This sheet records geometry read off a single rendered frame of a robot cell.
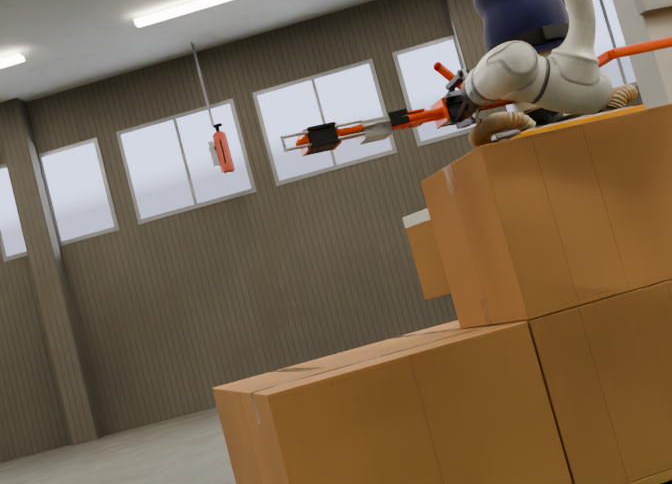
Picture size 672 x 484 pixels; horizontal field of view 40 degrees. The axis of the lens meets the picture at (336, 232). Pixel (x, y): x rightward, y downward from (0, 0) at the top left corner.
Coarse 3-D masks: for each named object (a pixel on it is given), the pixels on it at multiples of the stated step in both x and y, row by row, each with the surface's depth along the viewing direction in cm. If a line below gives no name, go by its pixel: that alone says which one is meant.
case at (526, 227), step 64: (576, 128) 213; (640, 128) 217; (448, 192) 228; (512, 192) 206; (576, 192) 210; (640, 192) 215; (448, 256) 237; (512, 256) 204; (576, 256) 208; (640, 256) 212; (512, 320) 210
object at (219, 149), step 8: (216, 128) 1021; (216, 136) 1015; (224, 136) 1017; (208, 144) 1017; (216, 144) 1015; (224, 144) 1015; (216, 152) 1018; (224, 152) 1013; (216, 160) 1015; (224, 160) 1010; (232, 160) 1020; (224, 168) 1012; (232, 168) 1014
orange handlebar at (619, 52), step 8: (656, 40) 212; (664, 40) 213; (616, 48) 210; (624, 48) 210; (632, 48) 211; (640, 48) 211; (648, 48) 212; (656, 48) 212; (664, 48) 214; (600, 56) 213; (608, 56) 210; (616, 56) 210; (624, 56) 211; (600, 64) 214; (504, 104) 233; (408, 112) 222; (416, 112) 223; (424, 112) 223; (432, 112) 223; (440, 112) 224; (416, 120) 222; (424, 120) 222; (432, 120) 228; (344, 128) 218; (352, 128) 218; (360, 128) 218; (392, 128) 225; (408, 128) 227; (296, 144) 217
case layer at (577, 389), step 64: (576, 320) 206; (640, 320) 209; (256, 384) 235; (320, 384) 190; (384, 384) 193; (448, 384) 196; (512, 384) 200; (576, 384) 203; (640, 384) 207; (256, 448) 219; (320, 448) 188; (384, 448) 191; (448, 448) 194; (512, 448) 198; (576, 448) 201; (640, 448) 205
